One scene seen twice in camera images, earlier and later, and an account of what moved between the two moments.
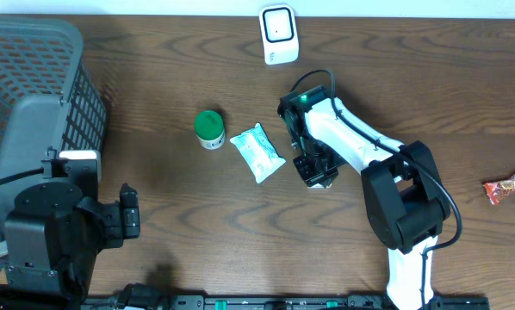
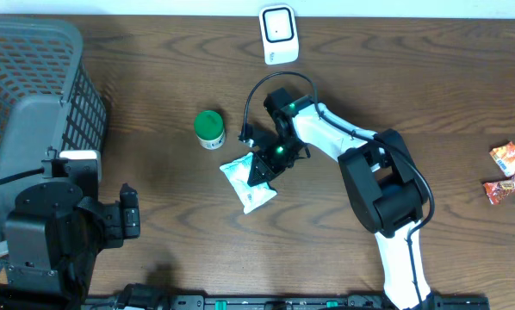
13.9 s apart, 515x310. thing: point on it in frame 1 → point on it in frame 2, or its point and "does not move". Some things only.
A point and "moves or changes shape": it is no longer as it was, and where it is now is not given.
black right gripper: (322, 176) → (266, 173)
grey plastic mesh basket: (39, 96) does not move
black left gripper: (108, 213) does not move
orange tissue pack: (319, 186) → (509, 158)
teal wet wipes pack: (258, 151) moves or changes shape
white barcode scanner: (279, 34) does not move
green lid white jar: (209, 128) does not move
